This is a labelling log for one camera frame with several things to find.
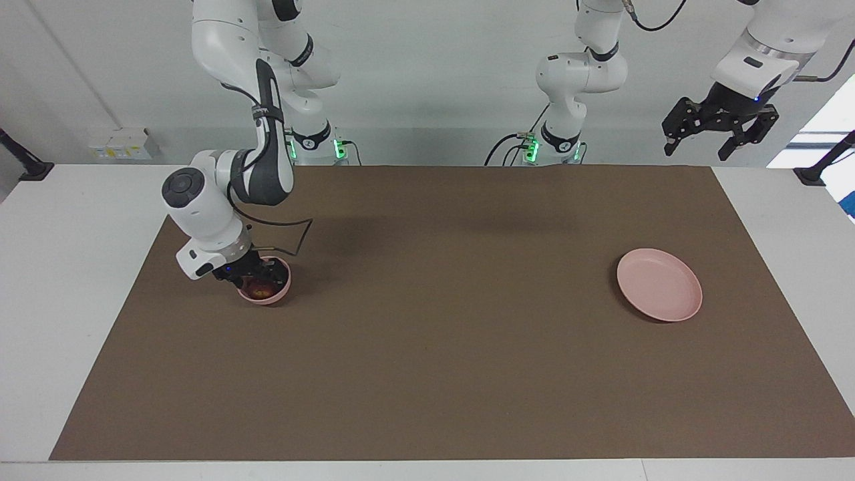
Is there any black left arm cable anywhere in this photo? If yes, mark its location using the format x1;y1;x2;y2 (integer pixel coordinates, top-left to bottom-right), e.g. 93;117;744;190
624;0;855;85

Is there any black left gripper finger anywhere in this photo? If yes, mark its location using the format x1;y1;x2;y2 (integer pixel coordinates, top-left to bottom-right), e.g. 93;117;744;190
661;97;713;158
717;104;781;162

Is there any pink plate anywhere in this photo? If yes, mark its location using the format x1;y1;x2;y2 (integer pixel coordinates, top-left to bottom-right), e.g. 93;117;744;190
616;248;704;323

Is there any brown table mat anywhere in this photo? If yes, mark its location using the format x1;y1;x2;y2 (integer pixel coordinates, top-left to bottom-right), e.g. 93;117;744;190
49;165;855;462

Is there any pink bowl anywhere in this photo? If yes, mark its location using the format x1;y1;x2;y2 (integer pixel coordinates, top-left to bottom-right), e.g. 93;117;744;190
235;256;293;306

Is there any white wall socket box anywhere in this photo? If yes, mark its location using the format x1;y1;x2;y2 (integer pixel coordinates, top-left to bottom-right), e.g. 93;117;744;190
87;128;162;162

